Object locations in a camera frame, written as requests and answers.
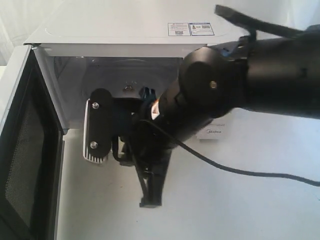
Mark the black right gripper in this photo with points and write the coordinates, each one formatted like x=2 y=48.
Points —
x=140 y=140

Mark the white microwave door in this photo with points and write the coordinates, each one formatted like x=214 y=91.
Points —
x=31 y=151

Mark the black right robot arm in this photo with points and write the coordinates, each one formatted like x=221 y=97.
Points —
x=276 y=76

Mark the glass microwave turntable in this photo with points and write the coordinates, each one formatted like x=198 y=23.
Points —
x=124 y=77

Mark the white microwave oven body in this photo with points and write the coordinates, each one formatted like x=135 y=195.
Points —
x=81 y=31

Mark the blue white warning sticker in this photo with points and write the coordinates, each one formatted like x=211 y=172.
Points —
x=190 y=29

